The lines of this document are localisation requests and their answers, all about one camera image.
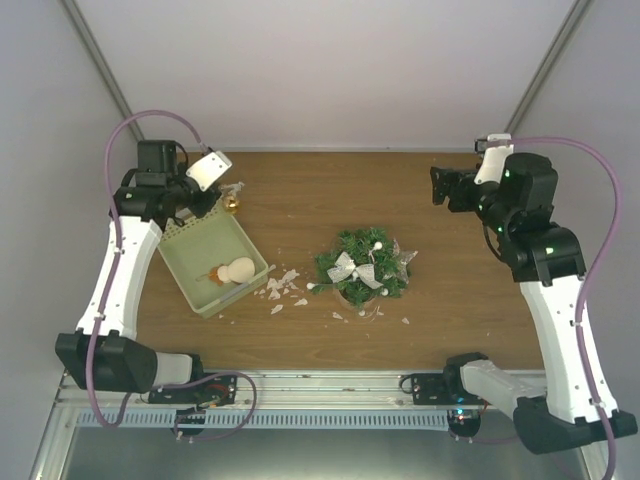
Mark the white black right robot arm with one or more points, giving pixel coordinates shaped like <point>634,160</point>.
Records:
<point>512,195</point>

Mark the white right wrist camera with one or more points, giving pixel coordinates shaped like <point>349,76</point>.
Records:
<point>493,150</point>

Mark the aluminium front mounting rail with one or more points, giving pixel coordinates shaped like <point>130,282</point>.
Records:
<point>302,389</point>

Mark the grey slotted cable duct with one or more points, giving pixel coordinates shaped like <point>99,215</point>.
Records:
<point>292,419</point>

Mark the small green christmas tree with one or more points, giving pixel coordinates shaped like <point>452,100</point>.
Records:
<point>365,245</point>

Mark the silver mesh ribbon bow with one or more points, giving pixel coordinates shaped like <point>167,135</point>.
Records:
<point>346,268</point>

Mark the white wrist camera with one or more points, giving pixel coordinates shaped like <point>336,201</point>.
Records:
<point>209,169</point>
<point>493,150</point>

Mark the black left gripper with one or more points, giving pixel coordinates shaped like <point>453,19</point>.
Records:
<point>200,209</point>

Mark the silver glitter star ornament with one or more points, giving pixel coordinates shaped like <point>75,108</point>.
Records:
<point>403,258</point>

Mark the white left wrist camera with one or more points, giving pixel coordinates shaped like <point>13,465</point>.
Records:
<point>209,169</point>

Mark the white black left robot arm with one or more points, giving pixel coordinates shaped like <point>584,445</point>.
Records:
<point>103,353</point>

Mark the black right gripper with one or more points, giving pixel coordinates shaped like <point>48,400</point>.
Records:
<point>442,189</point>

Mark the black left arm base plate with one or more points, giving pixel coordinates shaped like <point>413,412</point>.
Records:
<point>215,390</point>

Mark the beige snowman ornament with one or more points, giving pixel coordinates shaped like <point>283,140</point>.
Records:
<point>237,271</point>

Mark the light green perforated plastic basket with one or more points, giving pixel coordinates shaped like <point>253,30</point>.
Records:
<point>197,250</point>

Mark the gold bauble ornament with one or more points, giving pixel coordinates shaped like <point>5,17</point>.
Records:
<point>230,196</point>

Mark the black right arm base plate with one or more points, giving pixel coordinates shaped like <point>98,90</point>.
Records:
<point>430,389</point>

